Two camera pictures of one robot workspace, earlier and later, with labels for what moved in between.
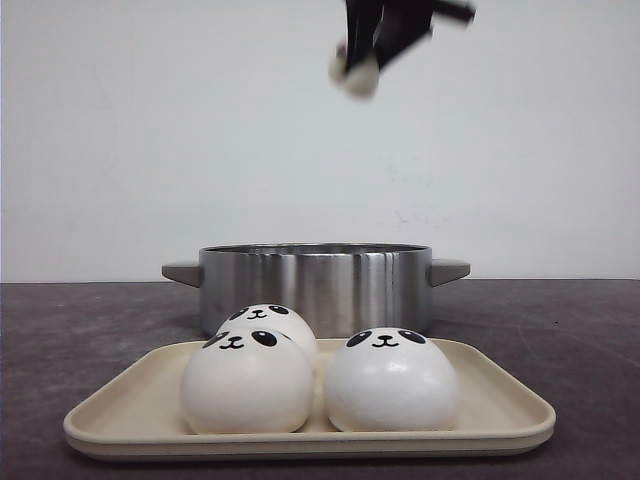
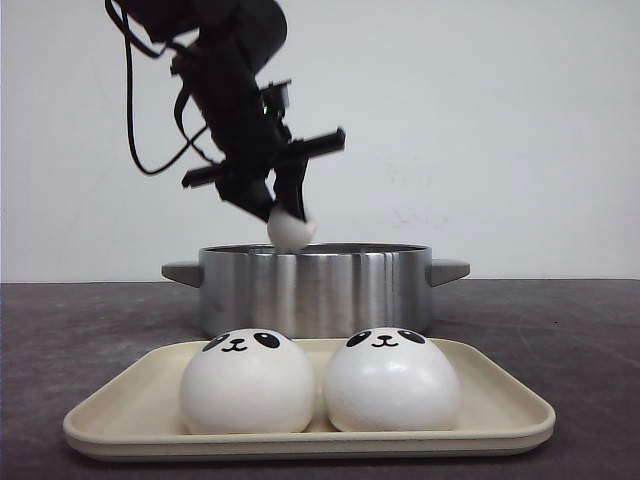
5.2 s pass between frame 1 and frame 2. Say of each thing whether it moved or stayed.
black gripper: moved
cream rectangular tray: stayed
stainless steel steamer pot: stayed
